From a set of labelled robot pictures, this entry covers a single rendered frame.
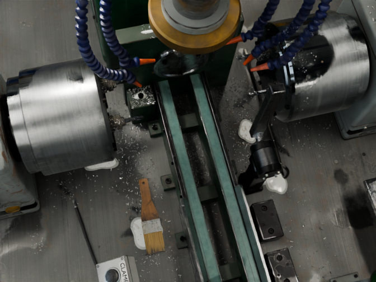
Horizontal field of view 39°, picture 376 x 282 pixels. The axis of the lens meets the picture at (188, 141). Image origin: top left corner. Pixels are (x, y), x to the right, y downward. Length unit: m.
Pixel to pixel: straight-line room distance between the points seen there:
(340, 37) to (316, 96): 0.14
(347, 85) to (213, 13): 0.42
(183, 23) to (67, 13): 0.75
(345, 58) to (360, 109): 0.22
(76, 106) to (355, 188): 0.81
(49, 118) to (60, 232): 0.40
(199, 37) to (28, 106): 0.39
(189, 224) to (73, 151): 0.34
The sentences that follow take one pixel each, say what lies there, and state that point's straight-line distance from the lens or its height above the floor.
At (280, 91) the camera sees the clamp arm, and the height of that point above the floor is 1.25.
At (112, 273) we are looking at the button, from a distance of 1.13.
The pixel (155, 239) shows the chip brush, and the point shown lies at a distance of 1.41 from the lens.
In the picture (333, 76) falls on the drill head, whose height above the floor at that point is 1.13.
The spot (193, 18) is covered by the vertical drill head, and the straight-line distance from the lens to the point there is 1.00.
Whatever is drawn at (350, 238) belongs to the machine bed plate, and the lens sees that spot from 1.51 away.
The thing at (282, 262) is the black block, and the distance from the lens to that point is 1.38.
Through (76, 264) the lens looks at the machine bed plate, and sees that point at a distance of 1.42.
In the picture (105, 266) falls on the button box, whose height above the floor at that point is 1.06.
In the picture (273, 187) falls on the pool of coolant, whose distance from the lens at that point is 1.48.
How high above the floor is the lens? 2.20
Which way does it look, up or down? 70 degrees down
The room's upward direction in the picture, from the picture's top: 10 degrees clockwise
